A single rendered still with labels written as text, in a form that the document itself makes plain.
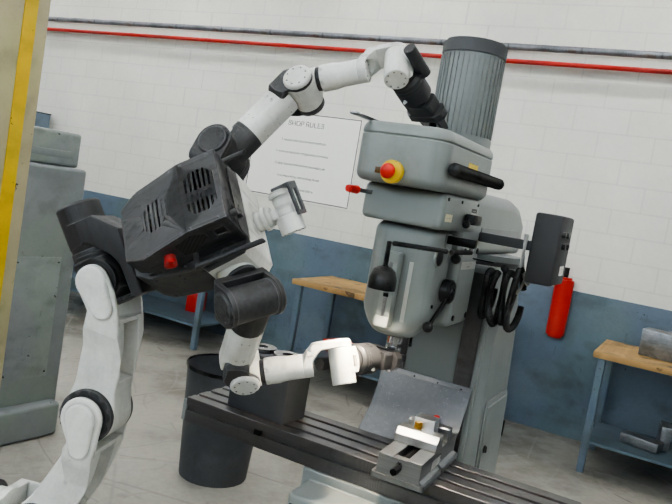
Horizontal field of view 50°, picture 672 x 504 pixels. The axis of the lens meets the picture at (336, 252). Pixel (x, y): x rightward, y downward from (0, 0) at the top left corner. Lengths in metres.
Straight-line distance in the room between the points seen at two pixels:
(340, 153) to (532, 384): 2.74
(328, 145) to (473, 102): 4.83
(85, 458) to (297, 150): 5.50
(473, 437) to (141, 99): 6.62
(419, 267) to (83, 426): 0.96
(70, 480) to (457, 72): 1.58
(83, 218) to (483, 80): 1.21
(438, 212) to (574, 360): 4.44
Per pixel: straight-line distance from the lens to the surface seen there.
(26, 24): 3.15
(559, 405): 6.35
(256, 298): 1.66
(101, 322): 1.90
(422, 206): 1.94
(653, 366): 5.38
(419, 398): 2.48
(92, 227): 1.90
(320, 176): 7.01
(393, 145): 1.89
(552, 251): 2.18
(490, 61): 2.28
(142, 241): 1.75
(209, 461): 4.06
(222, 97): 7.77
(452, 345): 2.45
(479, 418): 2.51
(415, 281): 1.99
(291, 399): 2.25
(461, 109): 2.24
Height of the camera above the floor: 1.69
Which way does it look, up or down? 5 degrees down
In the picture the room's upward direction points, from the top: 10 degrees clockwise
